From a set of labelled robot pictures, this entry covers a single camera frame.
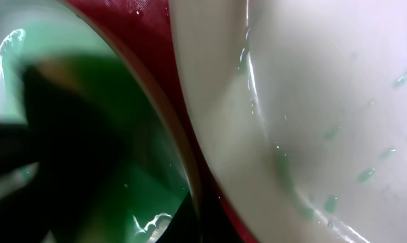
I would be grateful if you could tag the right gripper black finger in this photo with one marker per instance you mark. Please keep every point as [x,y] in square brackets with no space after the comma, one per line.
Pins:
[15,149]

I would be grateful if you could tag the green sponge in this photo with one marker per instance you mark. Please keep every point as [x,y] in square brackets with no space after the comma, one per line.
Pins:
[81,141]

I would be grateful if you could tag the white plate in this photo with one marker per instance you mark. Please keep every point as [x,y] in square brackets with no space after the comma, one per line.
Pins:
[155,184]
[300,110]

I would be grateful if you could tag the red plastic tray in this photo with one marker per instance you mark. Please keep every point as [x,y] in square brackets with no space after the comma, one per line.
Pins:
[141,32]

